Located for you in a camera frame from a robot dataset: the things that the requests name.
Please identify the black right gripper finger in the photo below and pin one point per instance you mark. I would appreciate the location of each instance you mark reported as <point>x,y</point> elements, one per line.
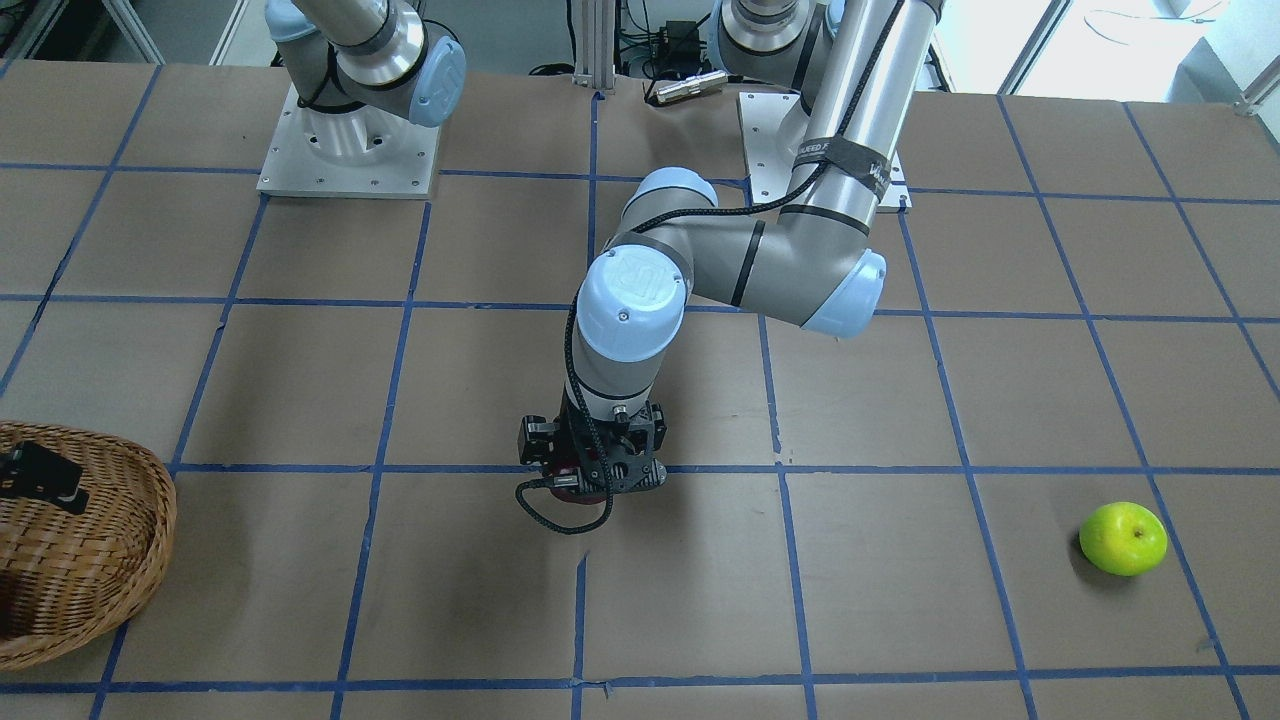
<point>29,470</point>

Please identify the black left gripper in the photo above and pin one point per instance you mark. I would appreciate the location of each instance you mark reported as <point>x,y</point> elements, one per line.
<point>533,441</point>

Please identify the green apple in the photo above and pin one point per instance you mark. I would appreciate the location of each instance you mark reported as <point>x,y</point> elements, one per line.
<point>1123,539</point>

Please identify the dark red apple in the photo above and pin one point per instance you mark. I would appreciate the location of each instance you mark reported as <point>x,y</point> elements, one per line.
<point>569,484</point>

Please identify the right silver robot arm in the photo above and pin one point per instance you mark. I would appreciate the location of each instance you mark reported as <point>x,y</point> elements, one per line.
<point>366,75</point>

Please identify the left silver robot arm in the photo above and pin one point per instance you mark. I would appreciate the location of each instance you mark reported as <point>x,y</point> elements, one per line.
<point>798,252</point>

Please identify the woven wicker basket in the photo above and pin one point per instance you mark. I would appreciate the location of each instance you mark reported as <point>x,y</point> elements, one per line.
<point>68,579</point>

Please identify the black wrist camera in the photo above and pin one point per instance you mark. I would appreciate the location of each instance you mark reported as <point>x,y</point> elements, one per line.
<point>536,440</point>

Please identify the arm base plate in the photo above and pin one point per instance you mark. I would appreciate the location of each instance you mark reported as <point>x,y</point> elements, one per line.
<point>771,126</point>
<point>363,154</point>

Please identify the aluminium frame post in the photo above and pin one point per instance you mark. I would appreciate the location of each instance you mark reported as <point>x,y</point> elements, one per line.
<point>595,30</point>

